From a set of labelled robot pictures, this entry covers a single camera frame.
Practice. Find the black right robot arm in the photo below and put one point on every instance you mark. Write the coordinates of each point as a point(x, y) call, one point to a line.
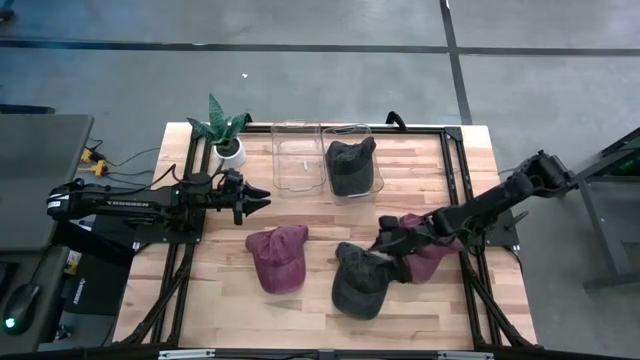
point(500, 197)

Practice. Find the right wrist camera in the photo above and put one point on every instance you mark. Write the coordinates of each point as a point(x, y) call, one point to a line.
point(390, 225)

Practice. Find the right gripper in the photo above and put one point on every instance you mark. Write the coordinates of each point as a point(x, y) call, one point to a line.
point(412, 235)

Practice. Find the black aluminium table frame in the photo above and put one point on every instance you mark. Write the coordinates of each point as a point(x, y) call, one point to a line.
point(415, 130)

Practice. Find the black computer mouse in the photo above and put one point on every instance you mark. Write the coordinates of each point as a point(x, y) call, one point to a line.
point(20, 305)

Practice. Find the grey desk top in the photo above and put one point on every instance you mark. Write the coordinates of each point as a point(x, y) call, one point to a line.
point(40, 175)

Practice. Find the yellow power plug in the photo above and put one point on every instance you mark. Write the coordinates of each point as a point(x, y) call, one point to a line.
point(98, 168)
point(86, 155)

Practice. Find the black baseball cap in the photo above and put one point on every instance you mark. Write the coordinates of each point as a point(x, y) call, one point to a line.
point(350, 167)
point(357, 290)

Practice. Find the dark grey side desk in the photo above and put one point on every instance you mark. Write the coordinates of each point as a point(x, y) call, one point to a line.
point(30, 265)

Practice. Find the black case with white logo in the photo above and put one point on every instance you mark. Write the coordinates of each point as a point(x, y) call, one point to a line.
point(95, 285)

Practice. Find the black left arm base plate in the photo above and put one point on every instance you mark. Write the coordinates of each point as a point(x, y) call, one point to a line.
point(115, 220)

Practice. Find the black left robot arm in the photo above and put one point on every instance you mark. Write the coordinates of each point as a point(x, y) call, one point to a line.
point(125, 202)

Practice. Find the maroon baseball cap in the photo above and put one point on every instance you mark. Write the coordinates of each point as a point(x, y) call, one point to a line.
point(277, 260)
point(430, 260)

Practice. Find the snake plant in white pot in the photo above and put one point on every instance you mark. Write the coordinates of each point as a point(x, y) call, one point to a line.
point(229, 152)

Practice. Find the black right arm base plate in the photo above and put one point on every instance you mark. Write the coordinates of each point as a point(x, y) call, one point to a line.
point(505, 231)

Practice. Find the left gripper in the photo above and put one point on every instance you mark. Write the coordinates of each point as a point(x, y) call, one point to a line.
point(235, 202)

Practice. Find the clear plastic bin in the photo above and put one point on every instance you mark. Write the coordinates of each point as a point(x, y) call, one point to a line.
point(297, 160)
point(377, 187)

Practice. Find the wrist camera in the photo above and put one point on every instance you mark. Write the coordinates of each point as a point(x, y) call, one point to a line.
point(390, 225)
point(234, 179)

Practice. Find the grey metal table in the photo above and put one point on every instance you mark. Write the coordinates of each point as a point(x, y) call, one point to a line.
point(597, 230)

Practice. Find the silver metal bracket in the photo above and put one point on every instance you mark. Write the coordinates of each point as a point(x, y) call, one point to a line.
point(465, 356)
point(185, 354)

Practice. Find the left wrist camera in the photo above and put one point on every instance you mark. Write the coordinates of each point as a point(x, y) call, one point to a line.
point(234, 179)

